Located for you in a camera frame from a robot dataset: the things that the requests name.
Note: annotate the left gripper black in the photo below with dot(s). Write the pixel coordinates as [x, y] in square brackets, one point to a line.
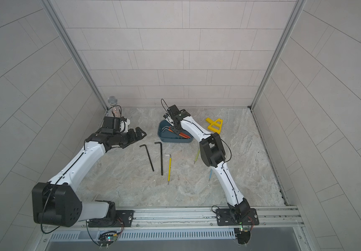
[133, 138]

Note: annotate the right circuit board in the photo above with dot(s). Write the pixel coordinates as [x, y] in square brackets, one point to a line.
[243, 236]

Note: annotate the circuit board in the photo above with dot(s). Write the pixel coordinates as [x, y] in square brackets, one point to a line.
[243, 236]
[107, 238]

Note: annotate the teal plastic storage box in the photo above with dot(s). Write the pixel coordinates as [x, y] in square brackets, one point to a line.
[169, 137]

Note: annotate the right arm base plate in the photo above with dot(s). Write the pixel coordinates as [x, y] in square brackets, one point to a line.
[228, 217]

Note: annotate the left circuit board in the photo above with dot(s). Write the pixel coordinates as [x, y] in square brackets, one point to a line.
[107, 238]

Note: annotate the aluminium front rail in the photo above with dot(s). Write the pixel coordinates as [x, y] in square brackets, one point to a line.
[153, 218]

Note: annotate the glass-top tube on black stand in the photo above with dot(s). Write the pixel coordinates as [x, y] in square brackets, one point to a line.
[114, 107]

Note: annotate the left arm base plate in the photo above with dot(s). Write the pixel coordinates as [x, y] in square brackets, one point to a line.
[121, 218]

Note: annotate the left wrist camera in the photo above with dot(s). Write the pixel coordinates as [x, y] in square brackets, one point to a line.
[113, 125]

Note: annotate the red handled hex key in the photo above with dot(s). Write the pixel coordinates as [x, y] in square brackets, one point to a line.
[167, 127]

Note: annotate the long black hex key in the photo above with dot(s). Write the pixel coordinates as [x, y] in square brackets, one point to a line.
[148, 154]

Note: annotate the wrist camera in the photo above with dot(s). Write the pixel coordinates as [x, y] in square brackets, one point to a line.
[173, 111]
[113, 125]

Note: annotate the yellow handled hex key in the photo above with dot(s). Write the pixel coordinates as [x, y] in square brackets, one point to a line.
[170, 167]

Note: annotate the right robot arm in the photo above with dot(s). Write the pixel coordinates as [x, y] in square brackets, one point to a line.
[213, 155]

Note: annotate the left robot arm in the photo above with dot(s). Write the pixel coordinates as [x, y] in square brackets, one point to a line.
[56, 202]

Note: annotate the yellow plastic triangle holder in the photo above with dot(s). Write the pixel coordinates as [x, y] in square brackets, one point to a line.
[215, 126]

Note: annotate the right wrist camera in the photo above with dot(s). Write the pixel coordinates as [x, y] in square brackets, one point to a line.
[173, 111]

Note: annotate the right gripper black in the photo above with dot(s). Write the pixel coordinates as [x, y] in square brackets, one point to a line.
[176, 129]

